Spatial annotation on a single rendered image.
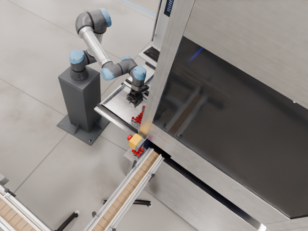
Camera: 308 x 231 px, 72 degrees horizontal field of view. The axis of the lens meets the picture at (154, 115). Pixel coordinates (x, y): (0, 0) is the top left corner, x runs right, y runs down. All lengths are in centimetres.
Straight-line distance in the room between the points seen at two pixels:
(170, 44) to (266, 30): 32
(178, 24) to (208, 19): 11
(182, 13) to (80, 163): 194
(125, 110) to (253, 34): 115
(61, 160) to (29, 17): 240
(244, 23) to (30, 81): 271
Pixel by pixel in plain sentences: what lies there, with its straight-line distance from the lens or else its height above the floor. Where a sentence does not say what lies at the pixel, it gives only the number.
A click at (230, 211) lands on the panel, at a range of 158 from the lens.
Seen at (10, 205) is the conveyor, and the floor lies 97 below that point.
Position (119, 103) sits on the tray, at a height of 88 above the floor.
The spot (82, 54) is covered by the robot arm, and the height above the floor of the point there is 102.
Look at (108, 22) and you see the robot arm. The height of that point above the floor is 136.
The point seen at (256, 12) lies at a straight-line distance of 67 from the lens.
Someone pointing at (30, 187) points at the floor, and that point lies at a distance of 241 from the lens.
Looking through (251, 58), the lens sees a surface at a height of 185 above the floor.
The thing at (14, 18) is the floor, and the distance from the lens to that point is 405.
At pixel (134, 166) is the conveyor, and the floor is 93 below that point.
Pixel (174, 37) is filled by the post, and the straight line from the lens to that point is 79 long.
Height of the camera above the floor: 223
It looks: 56 degrees down
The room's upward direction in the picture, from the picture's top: 19 degrees clockwise
